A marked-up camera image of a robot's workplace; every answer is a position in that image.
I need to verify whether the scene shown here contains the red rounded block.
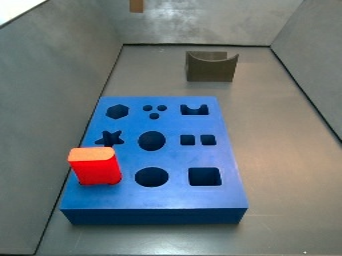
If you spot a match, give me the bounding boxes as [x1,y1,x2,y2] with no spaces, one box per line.
[67,147,122,185]

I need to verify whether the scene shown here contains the brown arch block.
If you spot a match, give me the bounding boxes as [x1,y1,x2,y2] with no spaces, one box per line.
[130,0,145,13]

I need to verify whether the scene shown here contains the blue shape sorting board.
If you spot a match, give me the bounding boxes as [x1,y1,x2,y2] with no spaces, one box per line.
[60,96,249,225]

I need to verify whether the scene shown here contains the dark grey curved holder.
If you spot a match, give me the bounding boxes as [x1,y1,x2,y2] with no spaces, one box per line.
[186,51,239,82]

